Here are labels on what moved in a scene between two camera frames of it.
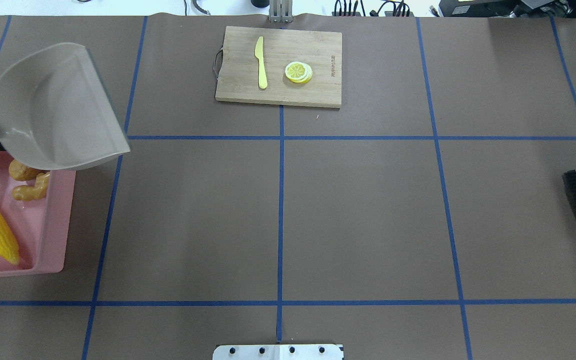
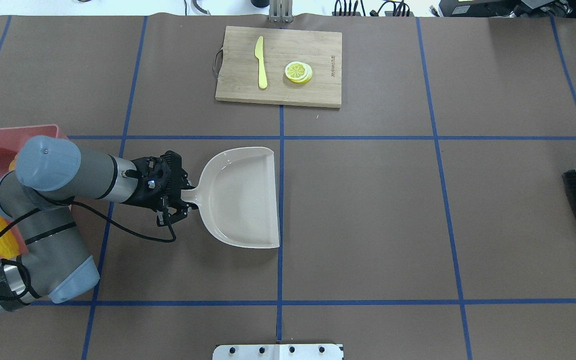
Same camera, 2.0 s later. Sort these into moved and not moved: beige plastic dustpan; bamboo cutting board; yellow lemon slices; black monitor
Moved: beige plastic dustpan
Not moved: yellow lemon slices; black monitor; bamboo cutting board
